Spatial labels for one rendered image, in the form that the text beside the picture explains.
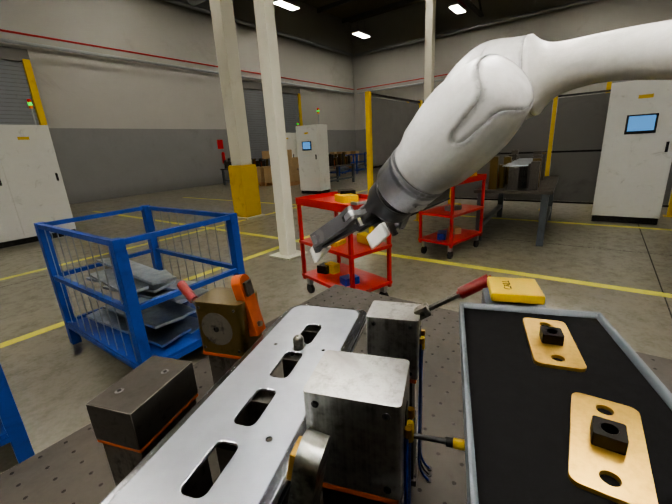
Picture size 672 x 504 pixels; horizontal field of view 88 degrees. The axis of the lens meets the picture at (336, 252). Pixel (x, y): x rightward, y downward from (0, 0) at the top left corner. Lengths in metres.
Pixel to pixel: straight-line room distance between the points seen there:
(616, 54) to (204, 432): 0.66
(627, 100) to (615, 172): 0.99
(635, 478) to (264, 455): 0.35
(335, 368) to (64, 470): 0.79
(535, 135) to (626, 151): 1.56
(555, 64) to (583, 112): 7.00
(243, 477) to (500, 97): 0.48
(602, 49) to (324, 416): 0.51
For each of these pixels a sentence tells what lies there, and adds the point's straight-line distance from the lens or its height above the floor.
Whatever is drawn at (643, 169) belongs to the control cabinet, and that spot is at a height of 0.80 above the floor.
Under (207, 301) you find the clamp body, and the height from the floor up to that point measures 1.06.
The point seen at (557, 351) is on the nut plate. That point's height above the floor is 1.16.
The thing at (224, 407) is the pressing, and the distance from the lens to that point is 0.56.
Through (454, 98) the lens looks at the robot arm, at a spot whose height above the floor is 1.39.
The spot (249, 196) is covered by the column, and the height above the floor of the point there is 0.46.
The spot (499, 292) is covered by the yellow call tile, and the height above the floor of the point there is 1.16.
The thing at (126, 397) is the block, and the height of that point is 1.03.
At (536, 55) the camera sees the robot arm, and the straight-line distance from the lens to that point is 0.56.
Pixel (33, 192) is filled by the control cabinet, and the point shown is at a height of 0.86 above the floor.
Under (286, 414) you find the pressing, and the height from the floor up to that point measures 1.00.
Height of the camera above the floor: 1.34
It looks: 17 degrees down
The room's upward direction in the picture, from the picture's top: 3 degrees counter-clockwise
